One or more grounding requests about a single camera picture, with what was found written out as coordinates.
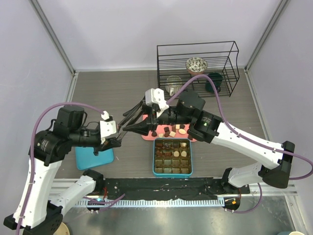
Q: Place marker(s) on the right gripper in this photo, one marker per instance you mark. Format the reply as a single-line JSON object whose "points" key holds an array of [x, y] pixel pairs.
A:
{"points": [[150, 123]]}

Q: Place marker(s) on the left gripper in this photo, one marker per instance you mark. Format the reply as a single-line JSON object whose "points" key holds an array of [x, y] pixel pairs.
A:
{"points": [[108, 143]]}

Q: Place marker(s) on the stainless steel tongs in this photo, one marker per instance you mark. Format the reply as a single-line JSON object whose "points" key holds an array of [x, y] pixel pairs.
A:
{"points": [[132, 115]]}

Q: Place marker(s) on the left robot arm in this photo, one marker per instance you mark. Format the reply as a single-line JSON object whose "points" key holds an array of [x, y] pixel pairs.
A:
{"points": [[59, 128]]}

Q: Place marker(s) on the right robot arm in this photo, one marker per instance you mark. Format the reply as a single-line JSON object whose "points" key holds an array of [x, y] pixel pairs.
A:
{"points": [[273, 160]]}

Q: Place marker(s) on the gold plastic chocolate insert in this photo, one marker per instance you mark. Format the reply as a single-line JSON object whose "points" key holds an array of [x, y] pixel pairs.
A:
{"points": [[172, 157]]}

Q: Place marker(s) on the blue chocolate tin box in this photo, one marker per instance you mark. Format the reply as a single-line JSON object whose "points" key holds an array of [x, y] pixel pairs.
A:
{"points": [[172, 157]]}

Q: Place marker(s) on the pink tray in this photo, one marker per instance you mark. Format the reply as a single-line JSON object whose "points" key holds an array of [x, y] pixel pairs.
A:
{"points": [[178, 131]]}

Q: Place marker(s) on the blue tin lid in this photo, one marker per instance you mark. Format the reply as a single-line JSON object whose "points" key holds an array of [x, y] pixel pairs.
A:
{"points": [[85, 158]]}

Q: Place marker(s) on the striped ceramic cup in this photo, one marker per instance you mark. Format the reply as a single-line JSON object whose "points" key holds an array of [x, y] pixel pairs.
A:
{"points": [[173, 84]]}

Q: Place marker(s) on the patterned ceramic bowl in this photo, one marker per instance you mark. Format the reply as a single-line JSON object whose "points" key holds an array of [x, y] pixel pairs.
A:
{"points": [[196, 65]]}

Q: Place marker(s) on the dark green mug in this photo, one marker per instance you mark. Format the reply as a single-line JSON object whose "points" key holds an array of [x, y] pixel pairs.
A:
{"points": [[217, 79]]}

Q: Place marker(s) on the beige plate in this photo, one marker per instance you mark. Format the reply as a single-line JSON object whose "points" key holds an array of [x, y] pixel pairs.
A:
{"points": [[62, 230]]}

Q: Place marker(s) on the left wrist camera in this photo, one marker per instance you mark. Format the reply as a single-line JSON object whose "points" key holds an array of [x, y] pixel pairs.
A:
{"points": [[108, 127]]}

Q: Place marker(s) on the white cable duct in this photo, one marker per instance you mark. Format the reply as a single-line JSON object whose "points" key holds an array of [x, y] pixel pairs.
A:
{"points": [[154, 204]]}

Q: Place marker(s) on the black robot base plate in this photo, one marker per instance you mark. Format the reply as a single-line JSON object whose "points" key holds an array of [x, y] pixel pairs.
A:
{"points": [[164, 189]]}

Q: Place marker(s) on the black wire rack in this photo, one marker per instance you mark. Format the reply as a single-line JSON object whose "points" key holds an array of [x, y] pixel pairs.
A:
{"points": [[178, 63]]}

